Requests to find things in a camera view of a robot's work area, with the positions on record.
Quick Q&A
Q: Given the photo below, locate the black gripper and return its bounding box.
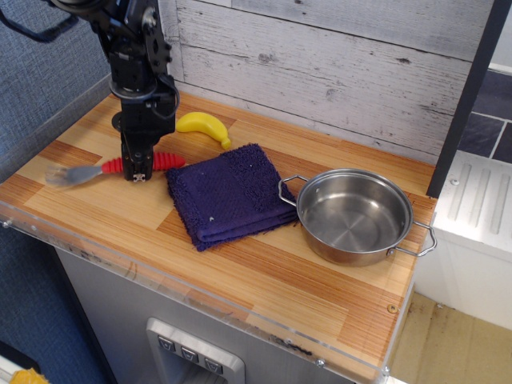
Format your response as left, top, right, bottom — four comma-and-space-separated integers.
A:
111, 75, 179, 182

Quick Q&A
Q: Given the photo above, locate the red handled metal fork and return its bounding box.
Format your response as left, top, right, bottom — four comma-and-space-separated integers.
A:
45, 152, 186, 186

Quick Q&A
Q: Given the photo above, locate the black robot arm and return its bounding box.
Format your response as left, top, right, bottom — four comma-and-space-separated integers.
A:
54, 1, 180, 182

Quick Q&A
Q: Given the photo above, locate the purple folded cloth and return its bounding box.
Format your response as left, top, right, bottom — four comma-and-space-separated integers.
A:
166, 144, 298, 251

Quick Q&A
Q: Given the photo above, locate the yellow toy banana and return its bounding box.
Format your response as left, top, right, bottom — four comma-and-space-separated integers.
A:
176, 112, 231, 150

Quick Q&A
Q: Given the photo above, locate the grey toy cabinet front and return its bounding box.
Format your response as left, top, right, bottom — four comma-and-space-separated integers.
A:
54, 246, 361, 384

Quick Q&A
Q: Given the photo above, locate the silver dispenser panel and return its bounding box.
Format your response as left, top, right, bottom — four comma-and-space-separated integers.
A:
146, 318, 246, 383

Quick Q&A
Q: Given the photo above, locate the stainless steel pot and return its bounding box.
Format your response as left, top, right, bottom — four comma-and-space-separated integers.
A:
278, 168, 438, 267

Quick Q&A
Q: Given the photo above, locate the yellow object bottom left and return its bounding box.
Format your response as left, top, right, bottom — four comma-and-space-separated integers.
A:
9, 369, 50, 384

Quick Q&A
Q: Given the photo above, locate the white toy sink unit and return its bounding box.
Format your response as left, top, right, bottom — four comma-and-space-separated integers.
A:
414, 151, 511, 329

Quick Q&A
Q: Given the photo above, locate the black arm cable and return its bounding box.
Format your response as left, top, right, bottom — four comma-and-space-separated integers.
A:
0, 7, 79, 44

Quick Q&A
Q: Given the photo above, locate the black post right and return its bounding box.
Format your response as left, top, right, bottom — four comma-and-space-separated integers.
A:
426, 0, 511, 198

